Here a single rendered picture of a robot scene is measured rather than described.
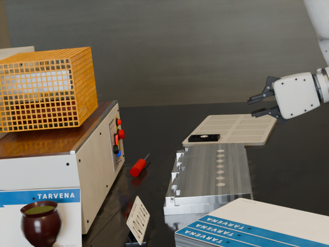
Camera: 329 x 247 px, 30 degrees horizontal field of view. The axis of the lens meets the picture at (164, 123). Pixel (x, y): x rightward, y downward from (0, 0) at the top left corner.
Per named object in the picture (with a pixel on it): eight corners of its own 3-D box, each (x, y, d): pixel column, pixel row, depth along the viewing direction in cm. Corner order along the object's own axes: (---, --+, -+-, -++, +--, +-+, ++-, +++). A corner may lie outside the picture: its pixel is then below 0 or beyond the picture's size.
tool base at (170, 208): (253, 209, 140) (252, 194, 139) (164, 215, 142) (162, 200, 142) (246, 155, 183) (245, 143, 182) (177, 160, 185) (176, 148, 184)
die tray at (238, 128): (264, 145, 192) (264, 142, 191) (181, 146, 200) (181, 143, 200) (279, 115, 229) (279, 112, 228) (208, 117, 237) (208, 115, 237)
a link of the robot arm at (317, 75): (326, 69, 149) (314, 73, 149) (335, 103, 151) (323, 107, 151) (320, 64, 157) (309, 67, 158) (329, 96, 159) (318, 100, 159)
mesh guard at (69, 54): (79, 126, 146) (70, 57, 143) (-3, 133, 149) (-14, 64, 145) (98, 107, 168) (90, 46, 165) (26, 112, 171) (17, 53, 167)
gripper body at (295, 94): (317, 69, 150) (271, 83, 151) (328, 109, 152) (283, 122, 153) (312, 65, 157) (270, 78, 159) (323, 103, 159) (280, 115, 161)
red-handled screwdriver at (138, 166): (139, 177, 172) (138, 167, 172) (129, 177, 173) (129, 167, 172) (153, 158, 190) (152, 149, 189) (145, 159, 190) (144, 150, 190)
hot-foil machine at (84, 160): (87, 238, 134) (64, 65, 125) (-88, 248, 138) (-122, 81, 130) (134, 146, 207) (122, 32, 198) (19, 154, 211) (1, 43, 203)
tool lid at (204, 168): (251, 200, 140) (250, 193, 139) (168, 205, 142) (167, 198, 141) (244, 148, 182) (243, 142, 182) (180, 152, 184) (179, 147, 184)
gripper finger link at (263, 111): (276, 106, 155) (251, 114, 156) (280, 118, 155) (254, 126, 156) (275, 104, 158) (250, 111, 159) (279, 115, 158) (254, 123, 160)
